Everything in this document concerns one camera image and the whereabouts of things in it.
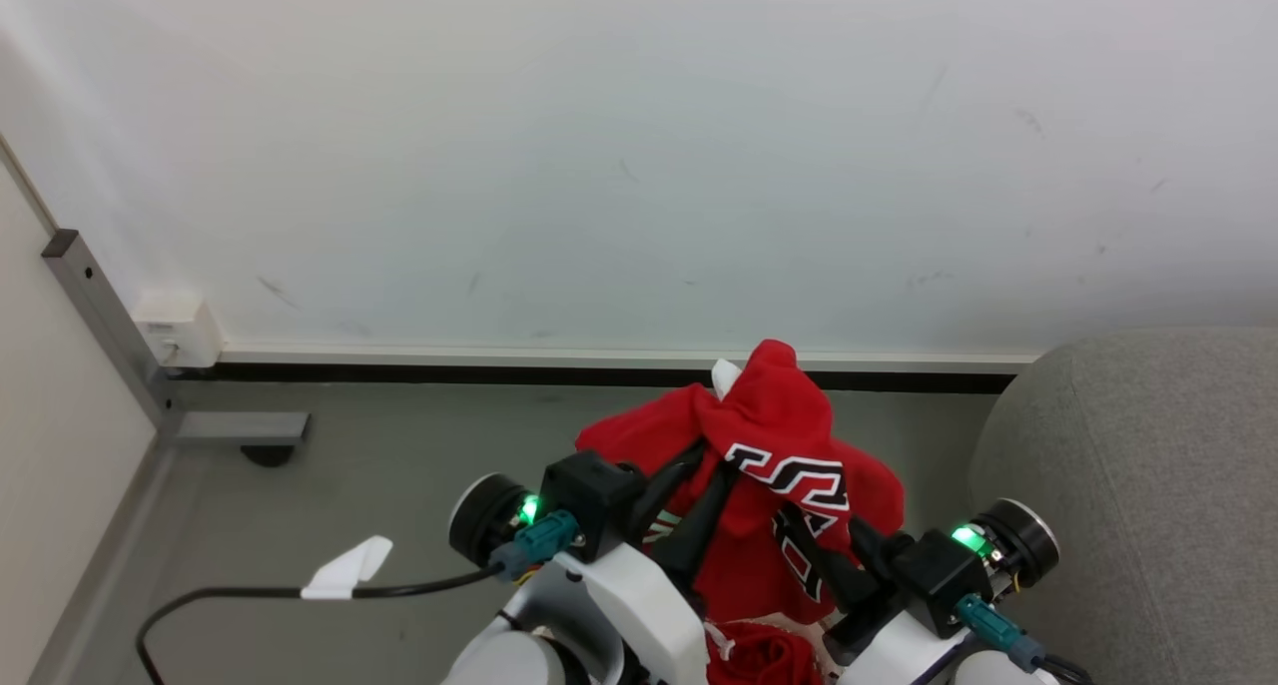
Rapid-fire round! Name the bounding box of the teal plug right arm cable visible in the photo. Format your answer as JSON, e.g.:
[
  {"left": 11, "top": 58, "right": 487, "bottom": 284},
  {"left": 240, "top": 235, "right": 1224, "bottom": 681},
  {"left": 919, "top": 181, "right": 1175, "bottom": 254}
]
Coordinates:
[{"left": 954, "top": 595, "right": 1097, "bottom": 685}]

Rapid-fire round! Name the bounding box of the red crumpled cloth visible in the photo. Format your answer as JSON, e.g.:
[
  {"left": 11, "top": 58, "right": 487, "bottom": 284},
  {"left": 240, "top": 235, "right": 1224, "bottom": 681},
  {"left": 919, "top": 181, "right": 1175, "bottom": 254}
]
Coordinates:
[{"left": 709, "top": 621, "right": 826, "bottom": 685}]

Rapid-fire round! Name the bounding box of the white tape tag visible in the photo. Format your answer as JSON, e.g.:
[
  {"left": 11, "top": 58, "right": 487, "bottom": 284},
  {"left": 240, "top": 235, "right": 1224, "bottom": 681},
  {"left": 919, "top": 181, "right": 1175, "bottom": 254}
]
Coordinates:
[{"left": 300, "top": 535, "right": 394, "bottom": 601}]

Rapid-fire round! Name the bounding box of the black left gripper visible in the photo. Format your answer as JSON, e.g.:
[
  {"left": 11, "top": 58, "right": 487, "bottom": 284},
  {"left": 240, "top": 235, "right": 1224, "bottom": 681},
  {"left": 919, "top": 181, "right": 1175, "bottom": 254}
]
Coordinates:
[{"left": 539, "top": 443, "right": 742, "bottom": 591}]

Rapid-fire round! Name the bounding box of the black floor cable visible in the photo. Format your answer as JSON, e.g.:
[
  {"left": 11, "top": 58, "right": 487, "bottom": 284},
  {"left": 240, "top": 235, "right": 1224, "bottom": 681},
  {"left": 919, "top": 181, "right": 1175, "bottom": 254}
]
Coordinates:
[{"left": 137, "top": 563, "right": 502, "bottom": 685}]

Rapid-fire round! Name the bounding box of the grey fabric sofa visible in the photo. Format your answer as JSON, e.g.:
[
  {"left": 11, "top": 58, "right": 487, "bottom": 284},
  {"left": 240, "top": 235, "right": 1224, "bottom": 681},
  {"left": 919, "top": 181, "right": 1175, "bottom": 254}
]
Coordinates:
[{"left": 968, "top": 328, "right": 1278, "bottom": 685}]

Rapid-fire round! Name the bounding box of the teal plug arm cable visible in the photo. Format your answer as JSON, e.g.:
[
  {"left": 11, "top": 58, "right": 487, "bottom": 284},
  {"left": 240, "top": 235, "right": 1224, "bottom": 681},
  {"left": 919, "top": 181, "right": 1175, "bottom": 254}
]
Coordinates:
[
  {"left": 954, "top": 595, "right": 1097, "bottom": 685},
  {"left": 487, "top": 510, "right": 582, "bottom": 582}
]

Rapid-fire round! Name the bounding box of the grey metal frame post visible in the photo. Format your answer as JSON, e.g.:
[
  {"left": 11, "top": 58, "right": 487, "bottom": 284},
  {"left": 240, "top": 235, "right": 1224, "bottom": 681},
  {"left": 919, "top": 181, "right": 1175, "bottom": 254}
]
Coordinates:
[{"left": 42, "top": 229, "right": 313, "bottom": 448}]

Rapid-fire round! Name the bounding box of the white and black baseboard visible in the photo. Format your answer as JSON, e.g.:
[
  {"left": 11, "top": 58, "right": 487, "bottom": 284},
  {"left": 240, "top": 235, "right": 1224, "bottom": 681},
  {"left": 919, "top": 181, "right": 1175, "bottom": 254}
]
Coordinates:
[{"left": 165, "top": 342, "right": 1044, "bottom": 396}]

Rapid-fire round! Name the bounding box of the teal plug left arm cable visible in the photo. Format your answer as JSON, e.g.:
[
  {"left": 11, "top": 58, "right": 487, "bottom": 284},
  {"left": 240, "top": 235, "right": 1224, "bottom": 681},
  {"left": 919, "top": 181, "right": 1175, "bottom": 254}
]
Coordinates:
[{"left": 487, "top": 510, "right": 582, "bottom": 582}]

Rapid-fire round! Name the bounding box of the red printed garment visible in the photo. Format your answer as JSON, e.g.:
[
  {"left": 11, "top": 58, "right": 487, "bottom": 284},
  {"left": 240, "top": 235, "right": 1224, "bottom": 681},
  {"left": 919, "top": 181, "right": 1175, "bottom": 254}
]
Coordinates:
[{"left": 575, "top": 340, "right": 907, "bottom": 626}]

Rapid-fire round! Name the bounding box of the white wall socket box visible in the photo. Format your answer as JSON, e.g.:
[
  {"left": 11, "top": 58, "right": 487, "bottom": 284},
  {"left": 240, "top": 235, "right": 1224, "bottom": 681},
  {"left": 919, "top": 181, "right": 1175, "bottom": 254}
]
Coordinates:
[{"left": 132, "top": 289, "right": 224, "bottom": 368}]

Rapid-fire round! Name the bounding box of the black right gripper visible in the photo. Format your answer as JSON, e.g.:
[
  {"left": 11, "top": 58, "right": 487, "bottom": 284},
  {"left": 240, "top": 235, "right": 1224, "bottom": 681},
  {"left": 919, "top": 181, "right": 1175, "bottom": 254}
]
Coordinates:
[{"left": 777, "top": 505, "right": 996, "bottom": 638}]

